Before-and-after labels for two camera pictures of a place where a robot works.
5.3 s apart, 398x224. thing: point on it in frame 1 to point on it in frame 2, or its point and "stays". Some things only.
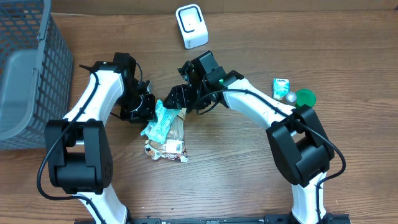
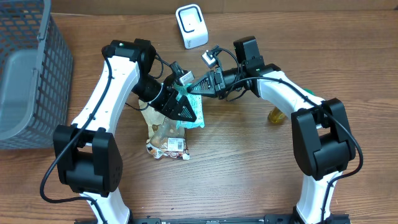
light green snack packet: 158,130 to 195,102
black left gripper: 140,107 to 170,101
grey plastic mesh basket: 36,69 stays
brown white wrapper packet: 173,149 stays
